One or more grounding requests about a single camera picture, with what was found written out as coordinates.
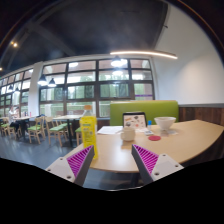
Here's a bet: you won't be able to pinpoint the yellow drink bottle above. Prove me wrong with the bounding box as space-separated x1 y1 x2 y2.
79 104 99 160

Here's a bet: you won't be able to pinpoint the large dark-framed gridded window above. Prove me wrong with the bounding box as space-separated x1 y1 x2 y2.
0 58 156 118

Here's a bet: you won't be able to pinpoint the long linear ceiling light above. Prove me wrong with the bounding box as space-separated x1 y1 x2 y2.
109 49 179 60

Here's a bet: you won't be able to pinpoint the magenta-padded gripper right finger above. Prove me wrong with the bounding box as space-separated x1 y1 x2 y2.
131 143 185 186

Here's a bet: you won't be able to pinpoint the group of wooden chairs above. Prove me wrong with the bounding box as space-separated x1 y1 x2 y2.
0 114 83 148

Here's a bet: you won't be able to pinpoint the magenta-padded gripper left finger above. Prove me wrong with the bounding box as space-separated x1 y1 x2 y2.
45 144 96 187

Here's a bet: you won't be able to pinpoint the group of pendant lamps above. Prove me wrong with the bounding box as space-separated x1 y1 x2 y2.
6 56 129 93

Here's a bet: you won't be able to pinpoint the white paper sheets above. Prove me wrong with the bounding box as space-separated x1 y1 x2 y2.
96 125 124 136

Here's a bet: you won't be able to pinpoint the white mug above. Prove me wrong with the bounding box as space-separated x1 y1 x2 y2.
119 125 137 142

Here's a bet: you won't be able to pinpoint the green upholstered bench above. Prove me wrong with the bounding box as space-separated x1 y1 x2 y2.
109 99 180 127

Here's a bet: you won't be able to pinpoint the flat round red coaster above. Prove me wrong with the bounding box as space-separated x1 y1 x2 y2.
147 134 162 142

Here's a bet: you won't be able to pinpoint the person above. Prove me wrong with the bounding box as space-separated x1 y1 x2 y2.
8 105 21 133

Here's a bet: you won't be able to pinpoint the wooden dining table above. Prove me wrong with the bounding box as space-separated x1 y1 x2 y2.
53 114 83 148
14 115 36 138

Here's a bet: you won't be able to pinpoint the black framed picture stand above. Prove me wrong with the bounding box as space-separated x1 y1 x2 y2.
122 111 148 131

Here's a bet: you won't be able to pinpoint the white bowl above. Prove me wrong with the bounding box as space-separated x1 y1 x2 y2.
153 116 177 131

